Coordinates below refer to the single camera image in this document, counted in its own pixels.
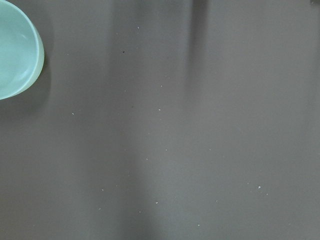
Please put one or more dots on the green bowl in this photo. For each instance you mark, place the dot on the green bowl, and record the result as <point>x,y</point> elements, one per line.
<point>22,52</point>

